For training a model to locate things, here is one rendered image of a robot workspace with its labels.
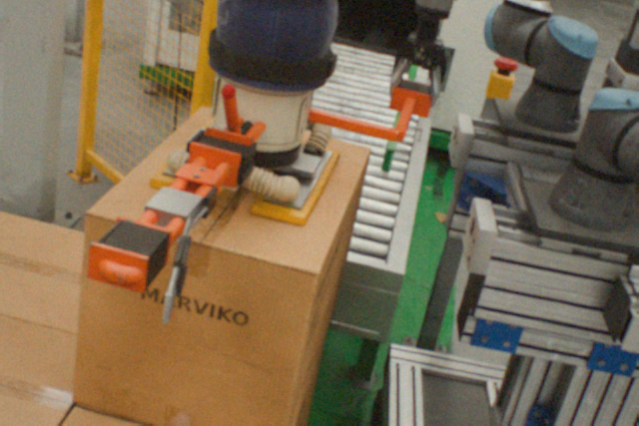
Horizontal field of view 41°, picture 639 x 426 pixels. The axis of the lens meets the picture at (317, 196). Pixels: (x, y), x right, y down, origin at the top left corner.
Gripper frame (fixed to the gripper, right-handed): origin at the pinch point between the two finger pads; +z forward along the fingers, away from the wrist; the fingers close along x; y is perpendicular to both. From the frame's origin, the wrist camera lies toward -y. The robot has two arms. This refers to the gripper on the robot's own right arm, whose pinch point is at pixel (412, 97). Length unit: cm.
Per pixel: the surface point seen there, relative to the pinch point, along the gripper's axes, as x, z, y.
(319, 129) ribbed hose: -16.5, 5.9, 16.6
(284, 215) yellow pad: -16, 12, 47
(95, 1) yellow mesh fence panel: -130, 31, -127
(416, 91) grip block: 0.7, -2.4, 3.0
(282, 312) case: -11, 22, 61
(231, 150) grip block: -25, -2, 55
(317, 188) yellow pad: -12.5, 11.1, 33.5
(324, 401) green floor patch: -5, 108, -28
